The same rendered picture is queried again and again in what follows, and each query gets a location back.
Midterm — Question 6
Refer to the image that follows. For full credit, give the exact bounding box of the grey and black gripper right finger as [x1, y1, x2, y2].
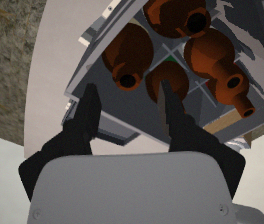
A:
[157, 79, 246, 200]

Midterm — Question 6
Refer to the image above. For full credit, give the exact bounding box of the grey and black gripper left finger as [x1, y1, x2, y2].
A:
[18, 83, 102, 203]

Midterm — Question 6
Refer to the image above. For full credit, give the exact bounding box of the dark grey crate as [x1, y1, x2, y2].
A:
[63, 0, 264, 147]

